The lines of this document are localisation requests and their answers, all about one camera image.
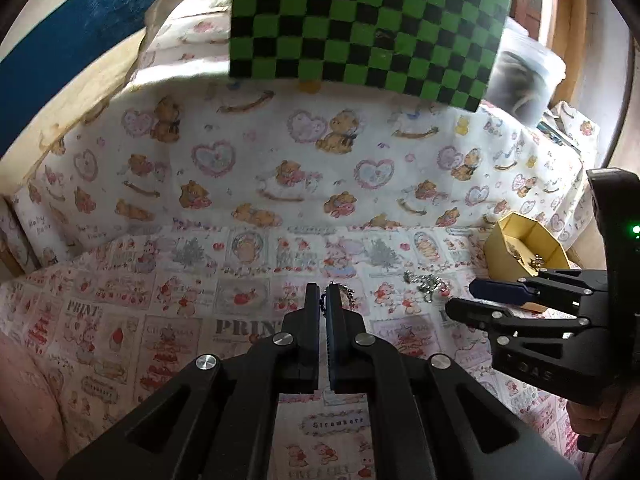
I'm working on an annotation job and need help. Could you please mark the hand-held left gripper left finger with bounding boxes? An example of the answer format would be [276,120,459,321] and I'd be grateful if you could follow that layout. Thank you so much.
[57,282,321,480]

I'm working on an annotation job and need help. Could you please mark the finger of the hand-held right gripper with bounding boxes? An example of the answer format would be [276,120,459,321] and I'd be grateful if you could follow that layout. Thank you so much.
[445,298,595,347]
[469,269,609,311]

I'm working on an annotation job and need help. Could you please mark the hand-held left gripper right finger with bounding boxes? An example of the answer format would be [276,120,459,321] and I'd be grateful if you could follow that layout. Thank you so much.
[325,282,581,480]

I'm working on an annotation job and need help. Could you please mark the gold octagonal box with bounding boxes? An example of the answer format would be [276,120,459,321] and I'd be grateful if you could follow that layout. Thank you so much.
[483,211,571,312]

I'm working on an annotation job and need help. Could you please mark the silver ball chain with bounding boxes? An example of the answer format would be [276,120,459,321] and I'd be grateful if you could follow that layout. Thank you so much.
[320,282,353,318]

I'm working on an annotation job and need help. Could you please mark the silver jewelry pieces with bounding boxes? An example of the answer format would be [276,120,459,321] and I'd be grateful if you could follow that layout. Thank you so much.
[504,241,547,270]

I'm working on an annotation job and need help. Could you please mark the silver link chain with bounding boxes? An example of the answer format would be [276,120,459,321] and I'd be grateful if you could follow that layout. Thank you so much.
[402,270,451,304]

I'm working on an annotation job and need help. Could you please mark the person's right hand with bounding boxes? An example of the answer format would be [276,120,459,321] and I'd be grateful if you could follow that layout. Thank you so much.
[569,401,619,450]

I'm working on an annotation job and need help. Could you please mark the patchwork printed cloth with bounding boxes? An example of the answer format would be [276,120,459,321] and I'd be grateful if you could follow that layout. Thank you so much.
[0,225,601,480]

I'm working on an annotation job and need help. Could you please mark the bear printed cloth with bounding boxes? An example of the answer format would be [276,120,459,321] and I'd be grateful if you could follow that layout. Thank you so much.
[0,55,601,281]

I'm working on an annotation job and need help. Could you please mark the clear plastic lidded container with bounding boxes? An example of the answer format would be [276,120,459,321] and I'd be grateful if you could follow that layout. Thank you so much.
[487,27,567,127]

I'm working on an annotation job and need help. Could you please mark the green black checkered box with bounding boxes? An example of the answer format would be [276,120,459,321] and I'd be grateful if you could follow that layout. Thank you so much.
[228,0,517,111]

